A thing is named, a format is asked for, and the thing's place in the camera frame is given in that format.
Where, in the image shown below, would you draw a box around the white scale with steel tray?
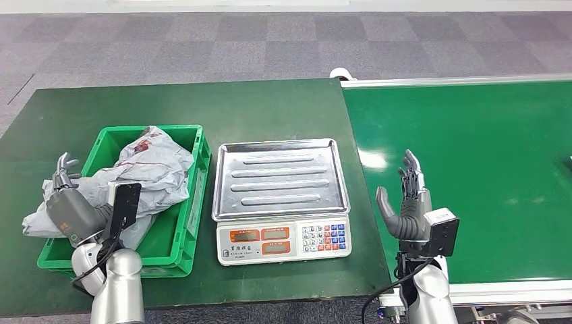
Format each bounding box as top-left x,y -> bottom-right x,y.
211,138 -> 353,267

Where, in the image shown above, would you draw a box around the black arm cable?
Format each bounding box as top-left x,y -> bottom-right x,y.
71,223 -> 126,287
360,256 -> 438,324

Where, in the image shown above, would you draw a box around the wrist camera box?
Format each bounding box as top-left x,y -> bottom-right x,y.
422,207 -> 461,259
106,180 -> 143,239

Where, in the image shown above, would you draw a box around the grey package thin red lines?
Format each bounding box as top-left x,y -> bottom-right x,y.
22,126 -> 196,239

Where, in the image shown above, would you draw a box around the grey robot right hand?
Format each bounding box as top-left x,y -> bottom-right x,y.
375,149 -> 434,242

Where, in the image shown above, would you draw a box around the green conveyor belt machine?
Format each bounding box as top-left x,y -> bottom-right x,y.
340,72 -> 572,324

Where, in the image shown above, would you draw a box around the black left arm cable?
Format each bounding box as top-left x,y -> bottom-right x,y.
71,223 -> 126,287

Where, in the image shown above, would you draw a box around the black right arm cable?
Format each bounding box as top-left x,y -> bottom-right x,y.
360,256 -> 438,324

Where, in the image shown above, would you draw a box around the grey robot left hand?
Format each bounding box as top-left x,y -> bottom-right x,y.
45,151 -> 115,247

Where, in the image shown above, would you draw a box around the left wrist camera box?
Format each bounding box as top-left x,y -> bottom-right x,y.
106,180 -> 143,239

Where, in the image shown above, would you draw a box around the green plastic crate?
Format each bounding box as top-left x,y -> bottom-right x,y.
36,124 -> 212,279

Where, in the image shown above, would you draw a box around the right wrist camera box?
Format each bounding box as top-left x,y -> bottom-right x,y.
422,207 -> 461,259

